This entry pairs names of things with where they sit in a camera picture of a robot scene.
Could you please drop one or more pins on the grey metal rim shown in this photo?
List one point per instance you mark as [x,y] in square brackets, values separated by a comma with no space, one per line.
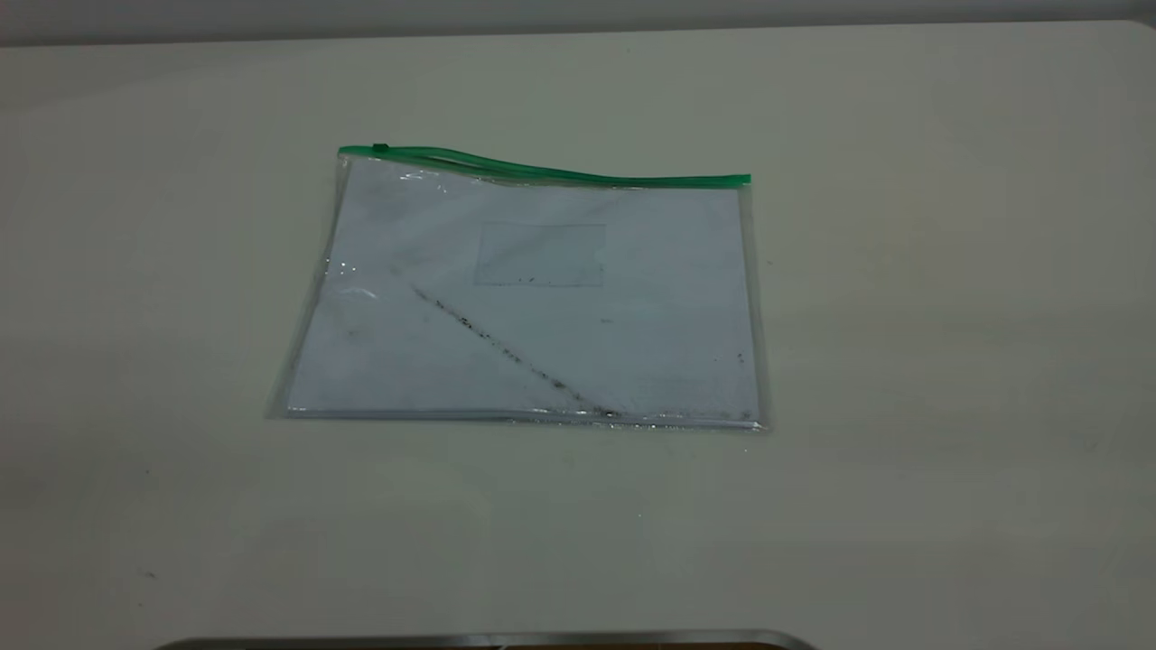
[452,641]

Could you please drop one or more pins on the clear plastic zipper bag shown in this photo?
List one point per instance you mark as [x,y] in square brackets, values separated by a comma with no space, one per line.
[542,361]

